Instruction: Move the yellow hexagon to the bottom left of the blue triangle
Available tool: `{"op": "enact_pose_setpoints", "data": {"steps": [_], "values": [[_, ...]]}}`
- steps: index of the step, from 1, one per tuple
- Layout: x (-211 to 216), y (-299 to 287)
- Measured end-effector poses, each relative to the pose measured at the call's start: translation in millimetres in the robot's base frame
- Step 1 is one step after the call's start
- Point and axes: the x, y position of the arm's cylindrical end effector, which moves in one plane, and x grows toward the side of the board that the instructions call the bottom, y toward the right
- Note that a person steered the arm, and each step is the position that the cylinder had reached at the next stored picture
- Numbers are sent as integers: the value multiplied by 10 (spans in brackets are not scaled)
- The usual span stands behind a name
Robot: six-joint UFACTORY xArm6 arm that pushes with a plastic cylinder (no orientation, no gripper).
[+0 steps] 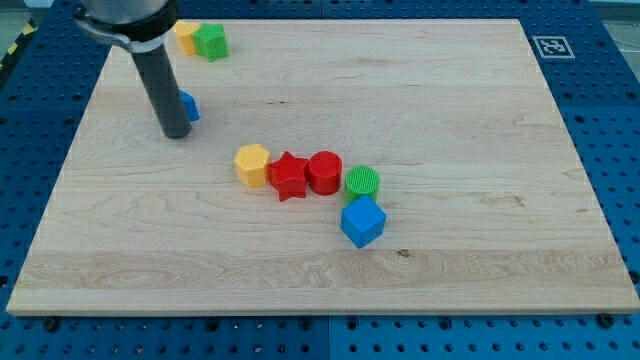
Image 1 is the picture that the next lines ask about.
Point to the blue triangle block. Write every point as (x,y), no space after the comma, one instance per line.
(190,106)

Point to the yellow hexagon block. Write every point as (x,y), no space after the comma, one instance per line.
(251,164)

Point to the white fiducial marker tag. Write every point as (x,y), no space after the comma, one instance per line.
(553,47)

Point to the yellow block at back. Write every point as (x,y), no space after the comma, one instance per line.
(184,31)

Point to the red star block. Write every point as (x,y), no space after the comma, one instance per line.
(288,176)

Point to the green star block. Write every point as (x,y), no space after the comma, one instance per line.
(210,41)

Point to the light wooden board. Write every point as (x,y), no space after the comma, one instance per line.
(489,210)

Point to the green cylinder block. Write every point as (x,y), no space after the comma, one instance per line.
(361,181)

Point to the red cylinder block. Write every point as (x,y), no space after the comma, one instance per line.
(324,172)

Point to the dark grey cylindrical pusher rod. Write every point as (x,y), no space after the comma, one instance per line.
(158,79)

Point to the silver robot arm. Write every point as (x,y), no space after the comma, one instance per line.
(140,28)

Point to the blue cube block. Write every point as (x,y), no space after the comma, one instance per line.
(363,221)

